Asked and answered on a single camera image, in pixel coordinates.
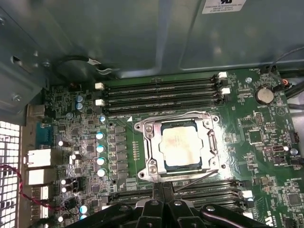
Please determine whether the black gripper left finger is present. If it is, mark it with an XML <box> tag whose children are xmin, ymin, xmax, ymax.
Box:
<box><xmin>64</xmin><ymin>182</ymin><xmax>164</xmax><ymax>228</ymax></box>

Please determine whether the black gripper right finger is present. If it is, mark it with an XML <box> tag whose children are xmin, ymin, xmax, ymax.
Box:
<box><xmin>163</xmin><ymin>182</ymin><xmax>265</xmax><ymax>228</ymax></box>

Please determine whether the wire locking lever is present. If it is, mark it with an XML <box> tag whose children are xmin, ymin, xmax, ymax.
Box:
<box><xmin>175</xmin><ymin>169</ymin><xmax>219</xmax><ymax>192</ymax></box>
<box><xmin>136</xmin><ymin>109</ymin><xmax>214</xmax><ymax>126</ymax></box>

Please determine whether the metal socket cover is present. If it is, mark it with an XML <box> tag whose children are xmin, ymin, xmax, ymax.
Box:
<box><xmin>144</xmin><ymin>116</ymin><xmax>220</xmax><ymax>178</ymax></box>

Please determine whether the silver CPU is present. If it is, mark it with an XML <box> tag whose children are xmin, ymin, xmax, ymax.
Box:
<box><xmin>159</xmin><ymin>120</ymin><xmax>205</xmax><ymax>168</ymax></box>

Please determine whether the CPU socket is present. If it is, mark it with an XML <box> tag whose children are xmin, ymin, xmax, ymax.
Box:
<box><xmin>133</xmin><ymin>110</ymin><xmax>226</xmax><ymax>185</ymax></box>

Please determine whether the RAM slot with black clips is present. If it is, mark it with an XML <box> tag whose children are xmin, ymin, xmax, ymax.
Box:
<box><xmin>173</xmin><ymin>197</ymin><xmax>250</xmax><ymax>209</ymax></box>
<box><xmin>94</xmin><ymin>79</ymin><xmax>226</xmax><ymax>98</ymax></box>
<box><xmin>101</xmin><ymin>96</ymin><xmax>226</xmax><ymax>116</ymax></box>
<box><xmin>108</xmin><ymin>180</ymin><xmax>244</xmax><ymax>199</ymax></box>

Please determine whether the RAM slot with white clips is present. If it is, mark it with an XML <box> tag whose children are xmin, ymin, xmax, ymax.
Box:
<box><xmin>94</xmin><ymin>71</ymin><xmax>228</xmax><ymax>90</ymax></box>
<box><xmin>95</xmin><ymin>87</ymin><xmax>231</xmax><ymax>107</ymax></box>
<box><xmin>108</xmin><ymin>189</ymin><xmax>254</xmax><ymax>207</ymax></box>

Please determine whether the silver USB port block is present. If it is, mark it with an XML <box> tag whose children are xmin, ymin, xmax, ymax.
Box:
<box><xmin>26</xmin><ymin>168</ymin><xmax>55</xmax><ymax>186</ymax></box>

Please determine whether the green motherboard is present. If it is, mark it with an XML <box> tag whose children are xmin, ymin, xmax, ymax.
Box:
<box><xmin>40</xmin><ymin>68</ymin><xmax>304</xmax><ymax>228</ymax></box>

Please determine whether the silver network port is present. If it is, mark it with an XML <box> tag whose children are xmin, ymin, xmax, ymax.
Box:
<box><xmin>23</xmin><ymin>148</ymin><xmax>52</xmax><ymax>167</ymax></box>

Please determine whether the blue serial port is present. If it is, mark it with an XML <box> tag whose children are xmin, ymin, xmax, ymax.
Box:
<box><xmin>35</xmin><ymin>122</ymin><xmax>55</xmax><ymax>148</ymax></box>

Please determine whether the silver coin battery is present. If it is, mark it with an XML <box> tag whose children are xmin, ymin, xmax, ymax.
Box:
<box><xmin>254</xmin><ymin>85</ymin><xmax>274</xmax><ymax>105</ymax></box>

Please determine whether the black PC case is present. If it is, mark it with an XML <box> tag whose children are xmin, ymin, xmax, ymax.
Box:
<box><xmin>0</xmin><ymin>0</ymin><xmax>304</xmax><ymax>228</ymax></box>

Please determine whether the white case sticker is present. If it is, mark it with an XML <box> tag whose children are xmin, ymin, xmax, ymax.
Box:
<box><xmin>201</xmin><ymin>0</ymin><xmax>243</xmax><ymax>14</ymax></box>

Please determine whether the red black twisted wire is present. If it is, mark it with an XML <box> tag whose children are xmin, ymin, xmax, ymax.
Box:
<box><xmin>0</xmin><ymin>164</ymin><xmax>64</xmax><ymax>212</ymax></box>

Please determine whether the black cable bundle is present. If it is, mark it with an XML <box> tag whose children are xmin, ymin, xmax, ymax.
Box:
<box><xmin>273</xmin><ymin>77</ymin><xmax>304</xmax><ymax>100</ymax></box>

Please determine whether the black wire with white tag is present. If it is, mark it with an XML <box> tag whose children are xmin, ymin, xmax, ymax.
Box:
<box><xmin>56</xmin><ymin>55</ymin><xmax>114</xmax><ymax>75</ymax></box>

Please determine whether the black fan cable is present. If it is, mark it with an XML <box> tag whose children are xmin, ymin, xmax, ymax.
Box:
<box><xmin>263</xmin><ymin>47</ymin><xmax>304</xmax><ymax>74</ymax></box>

